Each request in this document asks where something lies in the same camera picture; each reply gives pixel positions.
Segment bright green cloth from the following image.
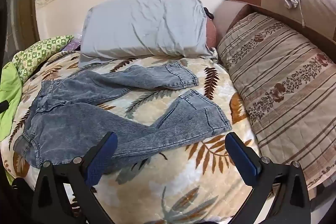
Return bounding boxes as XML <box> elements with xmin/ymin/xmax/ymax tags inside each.
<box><xmin>0</xmin><ymin>61</ymin><xmax>23</xmax><ymax>142</ymax></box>

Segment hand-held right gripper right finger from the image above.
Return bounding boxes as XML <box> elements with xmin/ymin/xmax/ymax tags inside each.
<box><xmin>225</xmin><ymin>132</ymin><xmax>311</xmax><ymax>224</ymax></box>

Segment brown wooden door frame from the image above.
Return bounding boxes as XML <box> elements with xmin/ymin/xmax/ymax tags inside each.
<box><xmin>5</xmin><ymin>0</ymin><xmax>40</xmax><ymax>62</ymax></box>

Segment green patterned quilt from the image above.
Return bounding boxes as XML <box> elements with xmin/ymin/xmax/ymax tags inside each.
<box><xmin>12</xmin><ymin>35</ymin><xmax>75</xmax><ymax>77</ymax></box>

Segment pink pillow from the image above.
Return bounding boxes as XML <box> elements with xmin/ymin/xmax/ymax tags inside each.
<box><xmin>206</xmin><ymin>21</ymin><xmax>218</xmax><ymax>47</ymax></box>

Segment blue denim pants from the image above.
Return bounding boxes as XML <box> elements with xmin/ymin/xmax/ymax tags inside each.
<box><xmin>13</xmin><ymin>61</ymin><xmax>233</xmax><ymax>169</ymax></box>

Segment brown beige sofa backrest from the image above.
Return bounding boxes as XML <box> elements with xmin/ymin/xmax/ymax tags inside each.
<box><xmin>214</xmin><ymin>0</ymin><xmax>336</xmax><ymax>56</ymax></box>

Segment leaf print blanket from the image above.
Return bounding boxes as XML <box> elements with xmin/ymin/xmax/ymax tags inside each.
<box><xmin>0</xmin><ymin>52</ymin><xmax>263</xmax><ymax>224</ymax></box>

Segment white cord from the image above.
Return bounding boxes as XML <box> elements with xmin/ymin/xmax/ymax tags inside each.
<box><xmin>297</xmin><ymin>0</ymin><xmax>307</xmax><ymax>28</ymax></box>

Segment black strap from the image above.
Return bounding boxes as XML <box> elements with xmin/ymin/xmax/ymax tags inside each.
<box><xmin>203</xmin><ymin>7</ymin><xmax>214</xmax><ymax>21</ymax></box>

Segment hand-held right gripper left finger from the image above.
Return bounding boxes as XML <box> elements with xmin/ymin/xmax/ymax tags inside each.
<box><xmin>31</xmin><ymin>132</ymin><xmax>118</xmax><ymax>224</ymax></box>

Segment purple cloth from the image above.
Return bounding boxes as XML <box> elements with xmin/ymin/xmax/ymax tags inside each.
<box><xmin>62</xmin><ymin>39</ymin><xmax>82</xmax><ymax>52</ymax></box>

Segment grey pillow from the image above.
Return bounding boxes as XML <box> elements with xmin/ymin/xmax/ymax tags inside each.
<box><xmin>78</xmin><ymin>0</ymin><xmax>214</xmax><ymax>68</ymax></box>

